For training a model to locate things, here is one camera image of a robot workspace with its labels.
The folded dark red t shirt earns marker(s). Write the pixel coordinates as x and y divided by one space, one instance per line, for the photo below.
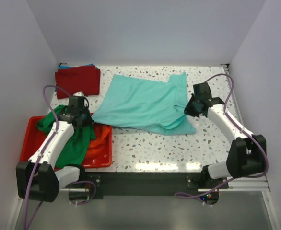
77 82

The orange t shirt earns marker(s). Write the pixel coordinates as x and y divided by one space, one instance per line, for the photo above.
100 141

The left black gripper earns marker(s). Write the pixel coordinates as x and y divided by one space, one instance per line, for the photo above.
83 119

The green t shirt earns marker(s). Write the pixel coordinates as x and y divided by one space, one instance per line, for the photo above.
75 148

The red plastic bin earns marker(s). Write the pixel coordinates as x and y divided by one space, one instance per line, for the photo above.
34 139

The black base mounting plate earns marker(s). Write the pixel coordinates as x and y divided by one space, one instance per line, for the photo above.
142 184

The teal t shirt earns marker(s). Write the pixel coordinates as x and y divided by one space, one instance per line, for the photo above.
148 105

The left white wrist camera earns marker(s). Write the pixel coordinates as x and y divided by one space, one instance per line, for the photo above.
80 94

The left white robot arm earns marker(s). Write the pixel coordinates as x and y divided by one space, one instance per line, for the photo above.
37 178

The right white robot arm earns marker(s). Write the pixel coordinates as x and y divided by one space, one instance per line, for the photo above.
247 155

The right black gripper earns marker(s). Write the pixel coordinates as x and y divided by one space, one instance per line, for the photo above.
189 108

